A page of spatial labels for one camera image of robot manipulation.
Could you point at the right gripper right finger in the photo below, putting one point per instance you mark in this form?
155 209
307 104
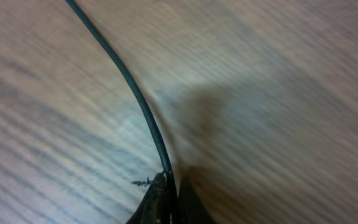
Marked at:
192 209

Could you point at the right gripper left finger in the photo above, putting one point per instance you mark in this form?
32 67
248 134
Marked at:
154 208

